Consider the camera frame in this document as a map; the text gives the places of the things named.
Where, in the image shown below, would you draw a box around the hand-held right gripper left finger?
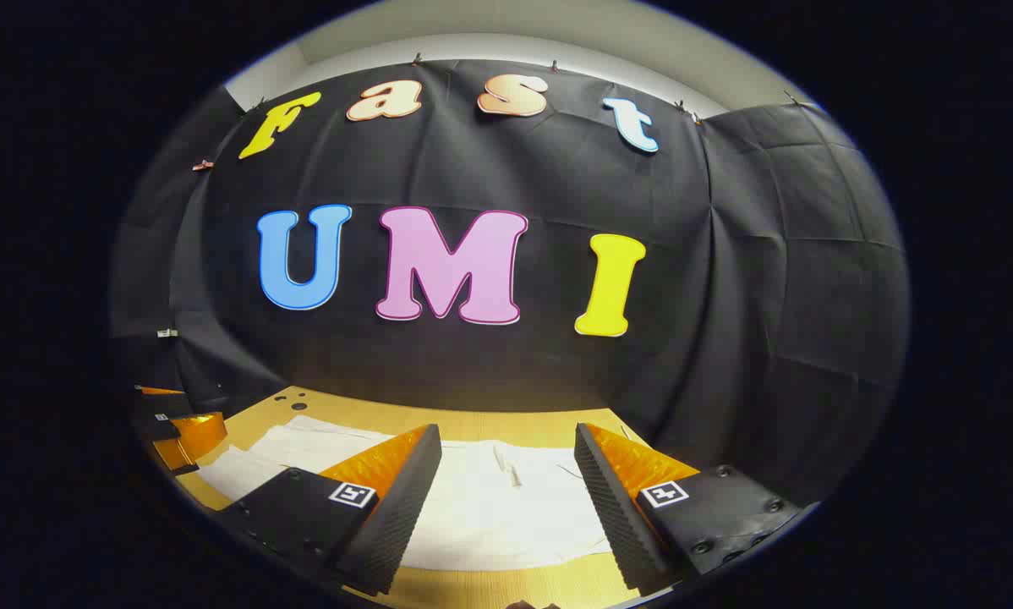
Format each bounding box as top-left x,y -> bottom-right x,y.
217,423 -> 443,595

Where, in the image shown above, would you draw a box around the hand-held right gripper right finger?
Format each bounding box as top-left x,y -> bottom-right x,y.
574,422 -> 805,595

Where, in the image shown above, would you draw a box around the white jeans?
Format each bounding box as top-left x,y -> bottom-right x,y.
195,414 -> 621,572

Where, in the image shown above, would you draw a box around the black backdrop cloth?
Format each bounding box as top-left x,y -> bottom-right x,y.
109,58 -> 911,508

